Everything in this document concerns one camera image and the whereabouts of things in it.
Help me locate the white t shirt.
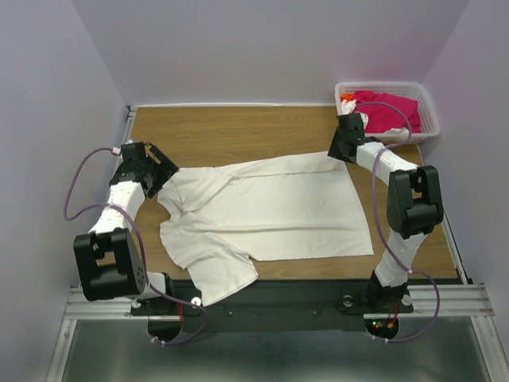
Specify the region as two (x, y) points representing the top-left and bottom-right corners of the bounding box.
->
(157, 152), (373, 306)

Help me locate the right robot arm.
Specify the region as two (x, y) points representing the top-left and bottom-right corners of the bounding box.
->
(328, 113), (444, 310)

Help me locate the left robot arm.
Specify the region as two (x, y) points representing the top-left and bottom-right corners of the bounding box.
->
(63, 142), (179, 314)

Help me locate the white garment in basket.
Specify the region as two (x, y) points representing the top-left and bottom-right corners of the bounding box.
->
(340, 99), (357, 115)

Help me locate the magenta t shirt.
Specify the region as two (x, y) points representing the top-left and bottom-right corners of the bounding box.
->
(353, 91), (422, 134)

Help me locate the orange garment in basket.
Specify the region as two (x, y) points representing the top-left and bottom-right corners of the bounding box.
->
(340, 93), (354, 102)

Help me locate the white plastic laundry basket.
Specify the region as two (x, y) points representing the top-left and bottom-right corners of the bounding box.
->
(335, 81), (441, 144)

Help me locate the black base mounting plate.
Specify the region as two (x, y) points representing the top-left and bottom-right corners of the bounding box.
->
(130, 279), (414, 337)

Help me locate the aluminium left table rail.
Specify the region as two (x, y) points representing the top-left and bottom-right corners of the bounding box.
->
(79, 105), (138, 287)

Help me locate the aluminium table rail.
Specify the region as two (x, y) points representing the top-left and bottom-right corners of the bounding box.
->
(415, 143), (474, 286)
(79, 105), (138, 287)

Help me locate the aluminium right table rail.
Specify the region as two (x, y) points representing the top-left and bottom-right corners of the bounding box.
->
(415, 143), (474, 286)

